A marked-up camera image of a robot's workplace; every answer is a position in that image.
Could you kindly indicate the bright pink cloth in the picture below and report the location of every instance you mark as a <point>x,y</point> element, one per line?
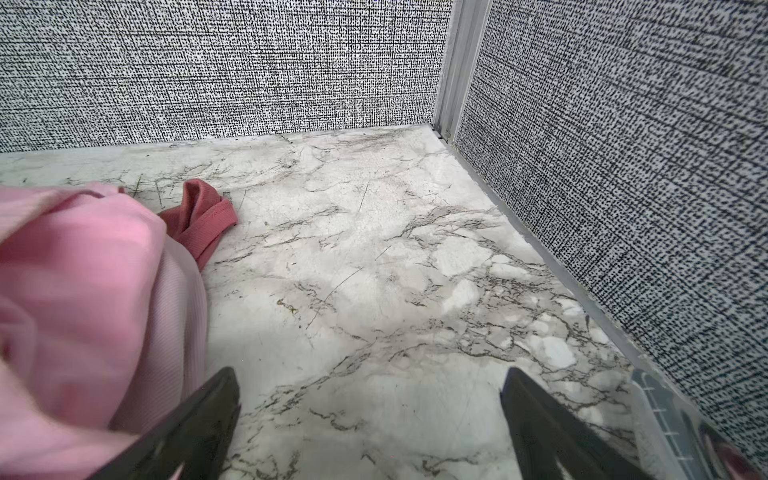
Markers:
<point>77,270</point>

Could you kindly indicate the clear plastic container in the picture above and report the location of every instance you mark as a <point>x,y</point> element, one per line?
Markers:
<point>675,442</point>

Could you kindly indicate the dark rose cloth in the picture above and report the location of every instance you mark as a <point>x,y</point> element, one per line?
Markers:
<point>200,221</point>

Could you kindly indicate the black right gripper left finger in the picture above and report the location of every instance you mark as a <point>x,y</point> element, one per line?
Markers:
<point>191,442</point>

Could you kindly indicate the pale mauve pink cloth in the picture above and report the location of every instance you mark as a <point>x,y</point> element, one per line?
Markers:
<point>172,362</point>

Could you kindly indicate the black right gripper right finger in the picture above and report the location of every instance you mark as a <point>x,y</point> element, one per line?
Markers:
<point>549,441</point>

